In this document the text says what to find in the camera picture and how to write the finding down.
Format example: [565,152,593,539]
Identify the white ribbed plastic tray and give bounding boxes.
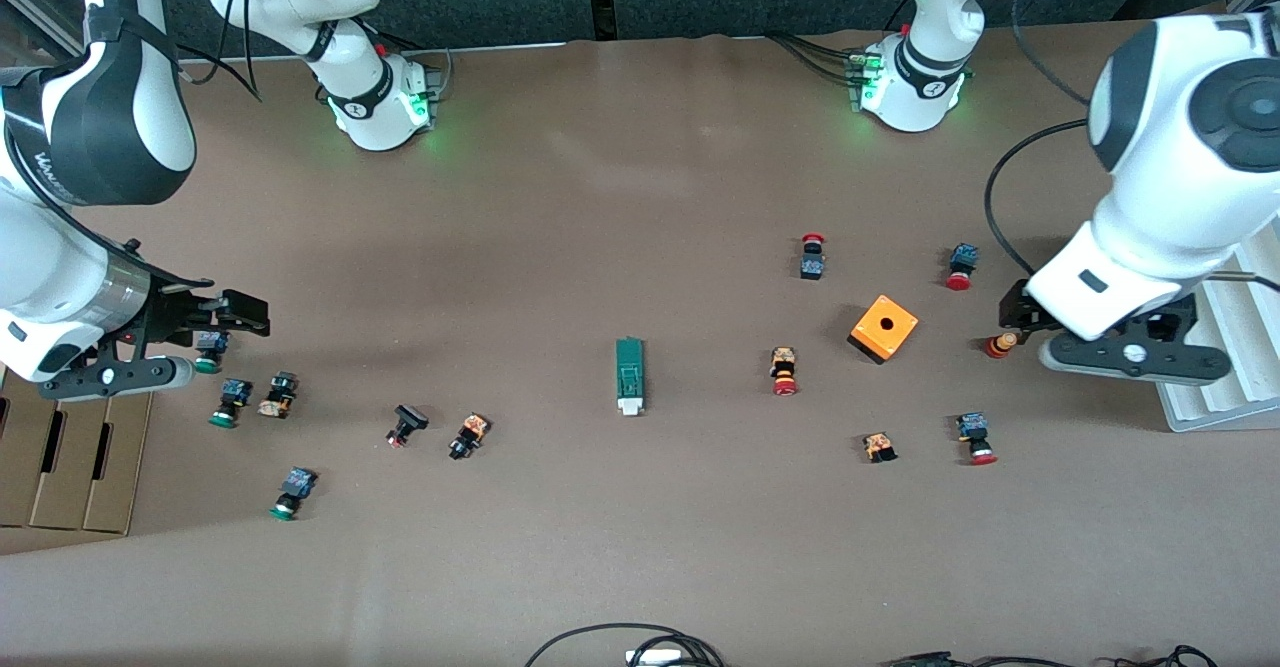
[1157,247,1280,434]

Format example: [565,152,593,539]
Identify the brown cardboard divider box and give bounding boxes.
[0,367,155,536]

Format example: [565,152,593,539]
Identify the black square button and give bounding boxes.
[386,404,431,449]

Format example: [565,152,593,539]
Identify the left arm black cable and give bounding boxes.
[984,0,1093,288]

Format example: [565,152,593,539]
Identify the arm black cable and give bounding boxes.
[984,0,1093,288]
[150,0,263,103]

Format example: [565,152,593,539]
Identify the orange button enclosure box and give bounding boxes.
[847,294,920,366]

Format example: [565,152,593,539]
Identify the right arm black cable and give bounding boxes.
[150,0,263,103]

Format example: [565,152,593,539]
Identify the black cable loop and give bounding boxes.
[523,623,726,667]

